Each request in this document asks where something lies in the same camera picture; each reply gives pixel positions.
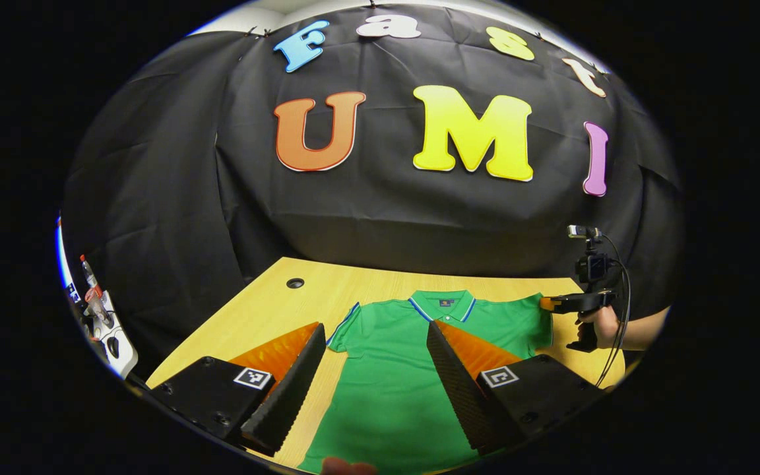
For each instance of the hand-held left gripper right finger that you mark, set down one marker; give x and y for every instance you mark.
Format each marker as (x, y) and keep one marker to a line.
(459, 396)

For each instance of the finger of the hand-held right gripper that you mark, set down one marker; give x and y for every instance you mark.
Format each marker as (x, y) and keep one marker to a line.
(568, 303)

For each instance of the green T-shirt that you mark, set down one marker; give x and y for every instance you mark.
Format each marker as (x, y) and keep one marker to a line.
(386, 396)

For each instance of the black backdrop cloth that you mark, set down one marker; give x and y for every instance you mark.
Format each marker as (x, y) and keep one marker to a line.
(386, 211)

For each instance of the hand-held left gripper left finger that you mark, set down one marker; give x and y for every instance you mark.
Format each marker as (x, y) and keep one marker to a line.
(291, 396)

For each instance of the red capped small bottle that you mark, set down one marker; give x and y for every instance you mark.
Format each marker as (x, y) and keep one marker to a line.
(88, 272)

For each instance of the white plastic device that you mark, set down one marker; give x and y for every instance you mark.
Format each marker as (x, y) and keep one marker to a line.
(119, 346)

